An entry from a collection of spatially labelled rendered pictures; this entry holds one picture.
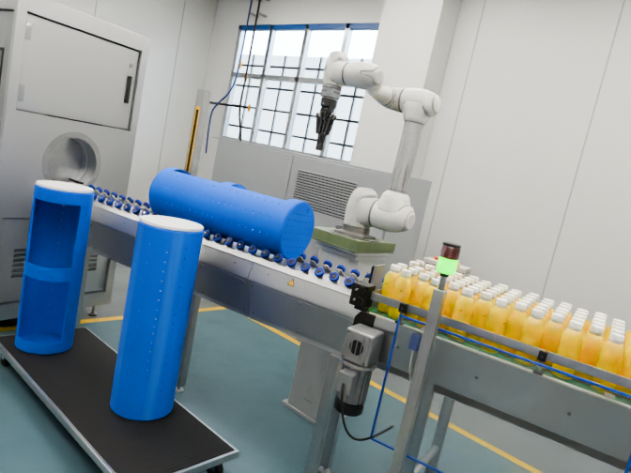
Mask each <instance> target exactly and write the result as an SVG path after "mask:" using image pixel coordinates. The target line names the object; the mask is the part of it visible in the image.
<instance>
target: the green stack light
mask: <svg viewBox="0 0 631 473"><path fill-rule="evenodd" d="M457 264H458V261H455V260H450V259H446V258H443V257H440V256H439V259H438V263H437V268H436V271H437V272H440V273H443V274H447V275H455V272H456V268H457Z"/></svg>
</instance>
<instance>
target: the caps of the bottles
mask: <svg viewBox="0 0 631 473"><path fill-rule="evenodd" d="M478 280H479V278H478V277H475V276H471V275H470V276H469V277H465V279H460V281H458V280H455V282H450V284H449V287H451V288H453V289H459V288H460V287H464V286H465V285H469V284H470V283H473V285H472V286H471V285H469V286H468V288H466V287H464V288H463V291H462V293H463V294H466V295H470V296H472V295H473V293H478V291H482V290H483V289H486V288H487V287H490V286H491V282H488V281H482V282H478ZM474 282H477V284H476V283H474ZM507 289H508V286H507V285H504V284H500V283H499V285H495V287H491V288H490V290H489V289H486V292H482V295H481V297H482V298H487V299H491V298H492V297H495V296H496V295H499V294H500V293H503V292H504V291H507ZM521 294H522V292H521V291H519V290H515V289H512V291H509V292H508V294H507V293H505V294H504V296H500V298H497V299H496V303H497V304H499V305H502V306H506V305H507V303H511V300H512V301H514V300H515V298H518V297H520V296H521ZM538 298H539V295H537V294H534V293H529V294H528V295H526V297H523V298H522V299H520V300H519V302H516V308H518V309H520V310H526V309H527V307H530V305H532V303H533V302H535V301H536V300H538ZM553 305H554V301H553V300H551V299H548V298H544V300H542V301H541V303H538V306H535V309H532V311H531V314H533V315H535V316H539V317H543V315H544V314H546V312H548V310H549V309H550V308H551V306H553ZM571 308H572V305H571V304H569V303H566V302H562V303H561V304H560V305H559V307H558V308H557V310H555V312H554V313H552V315H551V318H552V319H554V320H557V321H563V319H564V318H565V316H566V315H567V314H568V313H569V311H570V310H571ZM588 313H589V312H588V311H586V310H583V309H577V311H576V313H575V314H574V317H572V320H571V321H570V325H569V326H570V327H572V328H578V329H582V327H583V324H584V322H585V320H586V318H587V316H588ZM606 320H607V315H606V314H604V313H595V316H594V319H593V322H592V324H591V331H593V332H596V333H603V331H604V327H605V324H606ZM624 324H625V322H624V321H622V320H619V319H613V322H612V328H611V333H610V339H612V340H614V341H617V342H621V343H622V342H623V341H624V331H625V325H624Z"/></svg>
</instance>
